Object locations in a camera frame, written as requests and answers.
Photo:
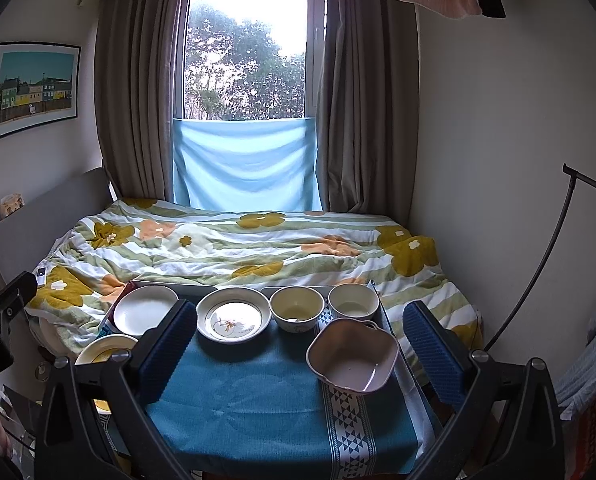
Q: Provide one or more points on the pink square bowl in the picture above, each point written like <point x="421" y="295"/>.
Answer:
<point x="353" y="356"/>

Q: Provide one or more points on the plain white plate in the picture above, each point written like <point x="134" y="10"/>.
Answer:
<point x="143" y="309"/>

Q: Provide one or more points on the light blue window cloth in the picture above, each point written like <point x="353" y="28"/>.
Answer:
<point x="247" y="166"/>

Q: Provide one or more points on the beige trinket on headboard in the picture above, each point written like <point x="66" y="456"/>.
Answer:
<point x="10" y="204"/>

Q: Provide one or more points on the cream ribbed bowl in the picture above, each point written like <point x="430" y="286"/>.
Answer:
<point x="296" y="309"/>

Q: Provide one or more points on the teal patterned tablecloth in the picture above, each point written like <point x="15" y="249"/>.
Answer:
<point x="255" y="410"/>

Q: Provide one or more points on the duck pattern deep plate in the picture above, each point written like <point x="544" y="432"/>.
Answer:
<point x="233" y="315"/>

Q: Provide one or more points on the grey headboard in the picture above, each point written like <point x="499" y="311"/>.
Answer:
<point x="27" y="235"/>

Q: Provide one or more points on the yellow rimmed plate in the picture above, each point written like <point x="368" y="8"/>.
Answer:
<point x="103" y="347"/>

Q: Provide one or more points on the framed houses picture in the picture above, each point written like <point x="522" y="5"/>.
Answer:
<point x="39" y="84"/>

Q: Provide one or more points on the brown curtain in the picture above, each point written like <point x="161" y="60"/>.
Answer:
<point x="367" y="115"/>
<point x="133" y="94"/>

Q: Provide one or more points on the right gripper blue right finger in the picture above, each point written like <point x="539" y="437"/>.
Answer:
<point x="439" y="351"/>

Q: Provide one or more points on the small white bowl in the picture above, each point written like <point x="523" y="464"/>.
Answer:
<point x="353" y="301"/>

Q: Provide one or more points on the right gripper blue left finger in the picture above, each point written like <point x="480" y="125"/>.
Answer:
<point x="161" y="348"/>

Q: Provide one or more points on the left brown curtain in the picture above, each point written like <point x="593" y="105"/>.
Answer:
<point x="133" y="94"/>

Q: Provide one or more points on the floral duvet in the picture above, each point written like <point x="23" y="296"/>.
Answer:
<point x="159" y="242"/>

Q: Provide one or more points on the window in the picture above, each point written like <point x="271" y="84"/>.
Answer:
<point x="249" y="59"/>

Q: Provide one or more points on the right brown curtain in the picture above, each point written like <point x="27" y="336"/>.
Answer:
<point x="367" y="115"/>

